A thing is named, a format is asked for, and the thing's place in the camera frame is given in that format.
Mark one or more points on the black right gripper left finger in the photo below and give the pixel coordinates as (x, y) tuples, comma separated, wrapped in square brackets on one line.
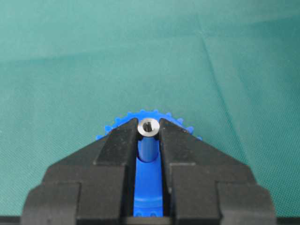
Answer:
[(93, 186)]

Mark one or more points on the blue plastic gear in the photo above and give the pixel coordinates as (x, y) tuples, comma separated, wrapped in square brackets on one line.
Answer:
[(148, 192)]

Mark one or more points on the blue shaft with metal tip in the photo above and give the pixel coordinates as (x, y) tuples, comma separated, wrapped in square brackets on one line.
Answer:
[(148, 148)]

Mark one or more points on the green table cloth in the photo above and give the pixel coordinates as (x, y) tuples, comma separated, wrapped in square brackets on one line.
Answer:
[(229, 68)]

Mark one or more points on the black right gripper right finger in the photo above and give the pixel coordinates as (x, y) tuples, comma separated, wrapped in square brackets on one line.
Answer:
[(207, 186)]

